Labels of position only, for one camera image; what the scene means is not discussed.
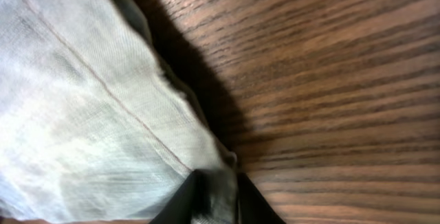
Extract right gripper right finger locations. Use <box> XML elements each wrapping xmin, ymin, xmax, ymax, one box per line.
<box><xmin>237</xmin><ymin>172</ymin><xmax>285</xmax><ymax>224</ymax></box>

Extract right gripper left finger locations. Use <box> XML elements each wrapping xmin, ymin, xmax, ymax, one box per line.
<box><xmin>150</xmin><ymin>170</ymin><xmax>206</xmax><ymax>224</ymax></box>

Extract light blue denim shorts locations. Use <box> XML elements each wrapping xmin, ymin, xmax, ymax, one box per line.
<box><xmin>1</xmin><ymin>0</ymin><xmax>237</xmax><ymax>223</ymax></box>

